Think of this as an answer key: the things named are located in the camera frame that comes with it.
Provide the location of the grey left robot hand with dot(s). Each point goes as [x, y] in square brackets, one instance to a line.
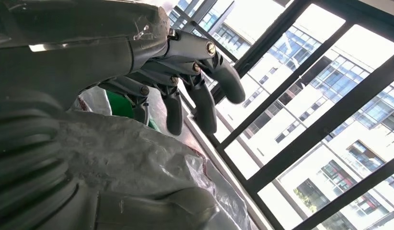
[73, 57]

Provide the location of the grey plastic parcel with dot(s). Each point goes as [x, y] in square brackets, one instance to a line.
[95, 100]

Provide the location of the grey parcel with red print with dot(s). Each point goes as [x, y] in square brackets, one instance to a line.
[136, 158]

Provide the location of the green plastic crate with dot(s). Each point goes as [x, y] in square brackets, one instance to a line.
[119, 104]

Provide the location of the white window sill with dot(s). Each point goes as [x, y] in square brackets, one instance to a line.
[228, 177]

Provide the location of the white building outside window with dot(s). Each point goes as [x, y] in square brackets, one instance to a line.
[343, 79]

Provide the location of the dark window frame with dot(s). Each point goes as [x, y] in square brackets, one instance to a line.
[327, 120]

